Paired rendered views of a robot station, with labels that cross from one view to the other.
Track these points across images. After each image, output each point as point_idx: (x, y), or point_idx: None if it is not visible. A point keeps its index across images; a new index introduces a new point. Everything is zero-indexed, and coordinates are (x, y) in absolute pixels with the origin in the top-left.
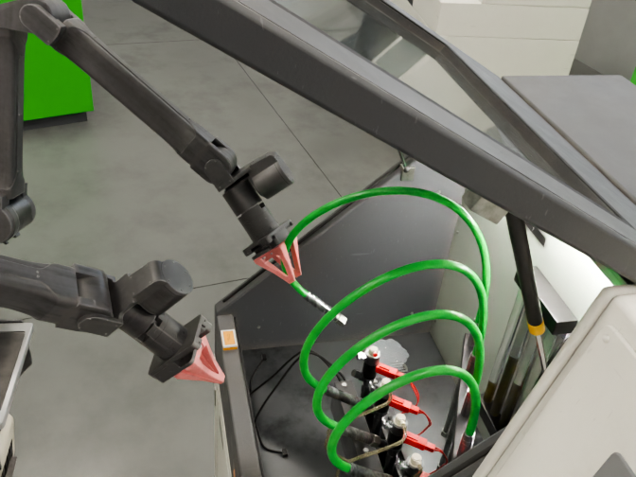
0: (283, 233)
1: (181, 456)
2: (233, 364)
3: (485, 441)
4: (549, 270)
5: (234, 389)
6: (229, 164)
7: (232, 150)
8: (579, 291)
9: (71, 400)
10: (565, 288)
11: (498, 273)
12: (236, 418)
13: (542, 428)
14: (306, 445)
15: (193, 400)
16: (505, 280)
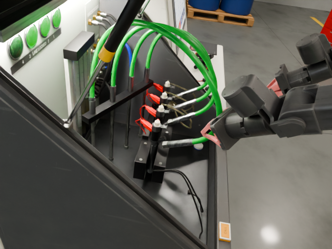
0: (223, 113)
1: None
2: (223, 212)
3: (160, 39)
4: (67, 37)
5: (224, 194)
6: (290, 89)
7: (288, 109)
8: (78, 19)
9: None
10: (74, 29)
11: (49, 102)
12: (225, 177)
13: None
14: (175, 192)
15: None
16: (53, 93)
